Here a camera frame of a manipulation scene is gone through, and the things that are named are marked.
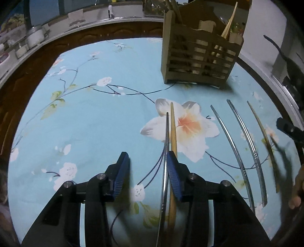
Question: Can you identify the floral blue tablecloth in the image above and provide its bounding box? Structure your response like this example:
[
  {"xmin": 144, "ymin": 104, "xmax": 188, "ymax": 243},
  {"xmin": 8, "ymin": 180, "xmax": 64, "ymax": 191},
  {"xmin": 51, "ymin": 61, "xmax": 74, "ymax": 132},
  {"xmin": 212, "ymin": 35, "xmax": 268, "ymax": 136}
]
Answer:
[{"xmin": 8, "ymin": 38, "xmax": 300, "ymax": 246}]

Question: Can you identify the glass jar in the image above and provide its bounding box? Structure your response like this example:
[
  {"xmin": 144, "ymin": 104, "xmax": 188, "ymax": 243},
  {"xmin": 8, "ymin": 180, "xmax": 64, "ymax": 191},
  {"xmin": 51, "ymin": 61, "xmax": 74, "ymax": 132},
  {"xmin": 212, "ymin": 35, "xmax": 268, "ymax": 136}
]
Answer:
[{"xmin": 15, "ymin": 43, "xmax": 29, "ymax": 59}]

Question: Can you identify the kitchen faucet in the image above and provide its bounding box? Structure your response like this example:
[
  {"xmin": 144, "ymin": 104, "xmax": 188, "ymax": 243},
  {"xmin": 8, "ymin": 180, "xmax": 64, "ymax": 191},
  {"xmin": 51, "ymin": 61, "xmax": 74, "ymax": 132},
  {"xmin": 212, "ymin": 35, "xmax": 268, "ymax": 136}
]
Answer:
[{"xmin": 108, "ymin": 5, "xmax": 114, "ymax": 19}]

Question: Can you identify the person's right hand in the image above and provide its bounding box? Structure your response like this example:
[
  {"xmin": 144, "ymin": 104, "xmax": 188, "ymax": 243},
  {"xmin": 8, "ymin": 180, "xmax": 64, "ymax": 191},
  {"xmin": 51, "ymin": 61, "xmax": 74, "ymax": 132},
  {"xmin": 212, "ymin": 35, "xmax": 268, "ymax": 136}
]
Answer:
[{"xmin": 289, "ymin": 165, "xmax": 304, "ymax": 209}]

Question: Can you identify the gas stove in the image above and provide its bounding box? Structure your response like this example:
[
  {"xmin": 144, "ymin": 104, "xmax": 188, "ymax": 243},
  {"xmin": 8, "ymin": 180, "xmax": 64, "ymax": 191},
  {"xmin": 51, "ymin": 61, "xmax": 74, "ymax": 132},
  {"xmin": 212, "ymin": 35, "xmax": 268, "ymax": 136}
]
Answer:
[{"xmin": 271, "ymin": 75, "xmax": 303, "ymax": 130}]

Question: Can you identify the wooden utensil holder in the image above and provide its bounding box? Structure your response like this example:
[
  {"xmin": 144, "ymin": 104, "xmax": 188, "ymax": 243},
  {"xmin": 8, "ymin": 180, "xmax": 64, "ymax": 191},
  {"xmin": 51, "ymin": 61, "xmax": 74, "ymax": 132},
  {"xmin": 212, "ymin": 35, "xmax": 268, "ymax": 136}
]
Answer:
[{"xmin": 161, "ymin": 1, "xmax": 244, "ymax": 88}]

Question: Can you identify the tropical fruit poster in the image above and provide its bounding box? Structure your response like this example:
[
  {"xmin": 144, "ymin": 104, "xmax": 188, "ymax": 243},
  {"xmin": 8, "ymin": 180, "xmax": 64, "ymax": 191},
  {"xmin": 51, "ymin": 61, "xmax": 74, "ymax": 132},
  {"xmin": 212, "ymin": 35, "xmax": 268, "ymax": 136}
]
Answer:
[{"xmin": 1, "ymin": 11, "xmax": 25, "ymax": 33}]

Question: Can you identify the white round cooker pot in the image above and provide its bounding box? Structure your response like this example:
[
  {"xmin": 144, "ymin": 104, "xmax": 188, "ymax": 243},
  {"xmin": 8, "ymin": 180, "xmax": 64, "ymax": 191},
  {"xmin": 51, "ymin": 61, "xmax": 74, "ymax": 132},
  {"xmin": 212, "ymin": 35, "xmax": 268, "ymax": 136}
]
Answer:
[{"xmin": 26, "ymin": 25, "xmax": 45, "ymax": 49}]

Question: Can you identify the dark wooden chopstick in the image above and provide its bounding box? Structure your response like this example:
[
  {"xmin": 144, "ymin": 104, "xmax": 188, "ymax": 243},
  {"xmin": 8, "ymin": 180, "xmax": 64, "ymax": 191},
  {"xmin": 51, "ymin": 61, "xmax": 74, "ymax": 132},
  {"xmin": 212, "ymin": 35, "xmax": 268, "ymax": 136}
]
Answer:
[{"xmin": 247, "ymin": 101, "xmax": 280, "ymax": 193}]

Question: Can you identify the wooden chopstick pair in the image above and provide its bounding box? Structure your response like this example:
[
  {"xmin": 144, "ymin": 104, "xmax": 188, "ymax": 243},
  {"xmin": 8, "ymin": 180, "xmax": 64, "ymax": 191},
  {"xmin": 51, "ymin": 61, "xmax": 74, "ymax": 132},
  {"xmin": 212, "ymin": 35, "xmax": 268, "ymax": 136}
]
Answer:
[{"xmin": 166, "ymin": 102, "xmax": 177, "ymax": 246}]

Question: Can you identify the steel chopstick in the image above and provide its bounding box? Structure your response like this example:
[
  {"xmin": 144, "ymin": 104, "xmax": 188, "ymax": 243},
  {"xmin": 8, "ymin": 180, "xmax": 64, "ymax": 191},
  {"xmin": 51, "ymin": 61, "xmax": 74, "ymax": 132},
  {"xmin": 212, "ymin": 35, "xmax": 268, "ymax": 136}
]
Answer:
[
  {"xmin": 226, "ymin": 99, "xmax": 265, "ymax": 205},
  {"xmin": 156, "ymin": 112, "xmax": 169, "ymax": 247},
  {"xmin": 210, "ymin": 105, "xmax": 256, "ymax": 214},
  {"xmin": 226, "ymin": 99, "xmax": 268, "ymax": 207}
]

